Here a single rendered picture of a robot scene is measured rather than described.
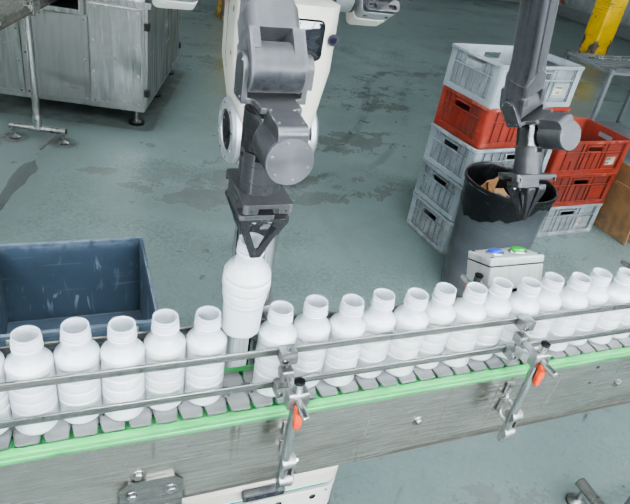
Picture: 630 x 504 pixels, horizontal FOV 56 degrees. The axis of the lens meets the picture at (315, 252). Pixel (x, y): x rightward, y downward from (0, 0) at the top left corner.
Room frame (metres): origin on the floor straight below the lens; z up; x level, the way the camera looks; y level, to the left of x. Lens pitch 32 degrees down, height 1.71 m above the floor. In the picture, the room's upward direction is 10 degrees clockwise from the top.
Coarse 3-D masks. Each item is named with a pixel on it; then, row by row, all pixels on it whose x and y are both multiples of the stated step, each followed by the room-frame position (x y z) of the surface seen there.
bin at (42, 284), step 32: (0, 256) 1.03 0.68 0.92; (32, 256) 1.06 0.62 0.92; (64, 256) 1.09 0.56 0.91; (96, 256) 1.11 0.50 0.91; (128, 256) 1.15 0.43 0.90; (0, 288) 1.00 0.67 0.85; (32, 288) 1.05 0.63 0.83; (64, 288) 1.08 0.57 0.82; (96, 288) 1.11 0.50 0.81; (128, 288) 1.14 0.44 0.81; (0, 320) 0.94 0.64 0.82; (32, 320) 1.05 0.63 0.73; (96, 320) 1.09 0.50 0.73
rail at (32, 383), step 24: (336, 312) 0.79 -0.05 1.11; (576, 312) 0.93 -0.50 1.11; (96, 336) 0.63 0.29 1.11; (144, 336) 0.66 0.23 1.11; (384, 336) 0.75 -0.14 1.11; (408, 336) 0.77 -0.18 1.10; (576, 336) 0.94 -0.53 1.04; (600, 336) 0.97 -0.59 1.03; (192, 360) 0.62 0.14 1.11; (216, 360) 0.64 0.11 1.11; (408, 360) 0.78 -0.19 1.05; (432, 360) 0.80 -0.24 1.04; (0, 384) 0.52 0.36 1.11; (24, 384) 0.53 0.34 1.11; (48, 384) 0.54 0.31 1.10; (264, 384) 0.67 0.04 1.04; (96, 408) 0.56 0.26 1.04; (120, 408) 0.58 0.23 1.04
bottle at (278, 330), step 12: (276, 312) 0.73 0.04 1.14; (288, 312) 0.72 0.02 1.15; (264, 324) 0.71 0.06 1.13; (276, 324) 0.69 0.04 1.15; (288, 324) 0.70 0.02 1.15; (264, 336) 0.69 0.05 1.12; (276, 336) 0.69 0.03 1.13; (288, 336) 0.69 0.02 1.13; (264, 348) 0.69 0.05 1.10; (264, 360) 0.68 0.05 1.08; (276, 360) 0.68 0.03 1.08; (264, 372) 0.68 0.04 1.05; (276, 372) 0.68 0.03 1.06
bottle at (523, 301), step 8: (528, 280) 0.93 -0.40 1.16; (536, 280) 0.93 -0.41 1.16; (520, 288) 0.91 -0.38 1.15; (528, 288) 0.90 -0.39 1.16; (536, 288) 0.90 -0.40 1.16; (512, 296) 0.92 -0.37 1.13; (520, 296) 0.90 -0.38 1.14; (528, 296) 0.90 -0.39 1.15; (536, 296) 0.90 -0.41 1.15; (512, 304) 0.90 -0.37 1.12; (520, 304) 0.90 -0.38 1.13; (528, 304) 0.90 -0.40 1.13; (536, 304) 0.90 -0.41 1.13; (512, 312) 0.89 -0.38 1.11; (520, 312) 0.89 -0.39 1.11; (528, 312) 0.89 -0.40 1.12; (536, 312) 0.89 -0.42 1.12; (504, 328) 0.90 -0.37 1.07; (512, 328) 0.89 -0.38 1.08; (504, 336) 0.89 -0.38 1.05; (512, 336) 0.89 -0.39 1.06; (496, 344) 0.90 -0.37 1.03; (504, 344) 0.89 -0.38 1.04
